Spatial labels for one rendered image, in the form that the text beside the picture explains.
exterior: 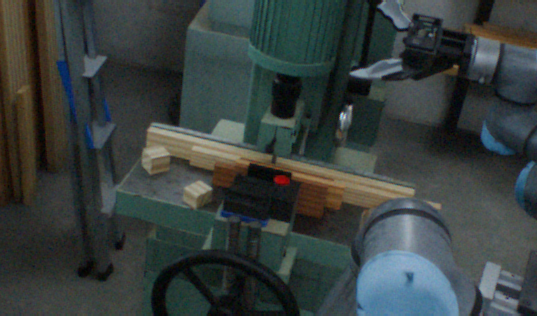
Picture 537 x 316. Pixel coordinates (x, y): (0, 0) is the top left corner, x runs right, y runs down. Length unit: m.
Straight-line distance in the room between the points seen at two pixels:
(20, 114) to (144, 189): 1.35
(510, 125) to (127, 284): 1.70
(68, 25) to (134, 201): 0.84
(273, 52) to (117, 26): 2.77
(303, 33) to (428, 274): 0.68
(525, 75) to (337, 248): 0.50
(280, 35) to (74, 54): 1.03
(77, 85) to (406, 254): 1.64
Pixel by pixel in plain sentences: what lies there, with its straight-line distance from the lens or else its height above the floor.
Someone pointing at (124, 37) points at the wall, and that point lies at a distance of 4.20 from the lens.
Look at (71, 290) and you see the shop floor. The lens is 2.73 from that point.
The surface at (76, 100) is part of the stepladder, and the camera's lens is 2.42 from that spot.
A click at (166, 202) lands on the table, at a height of 0.90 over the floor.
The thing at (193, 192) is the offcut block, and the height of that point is 0.93.
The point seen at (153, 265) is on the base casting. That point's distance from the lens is 1.70.
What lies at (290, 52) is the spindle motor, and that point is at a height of 1.25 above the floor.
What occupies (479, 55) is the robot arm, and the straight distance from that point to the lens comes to 1.36.
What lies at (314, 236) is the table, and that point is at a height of 0.90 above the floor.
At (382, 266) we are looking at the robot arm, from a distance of 0.90.
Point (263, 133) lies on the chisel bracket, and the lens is 1.58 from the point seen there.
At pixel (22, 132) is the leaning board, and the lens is 2.95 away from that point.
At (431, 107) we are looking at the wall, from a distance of 4.11.
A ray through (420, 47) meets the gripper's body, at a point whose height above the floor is 1.34.
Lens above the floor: 1.81
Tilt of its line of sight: 31 degrees down
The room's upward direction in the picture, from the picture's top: 11 degrees clockwise
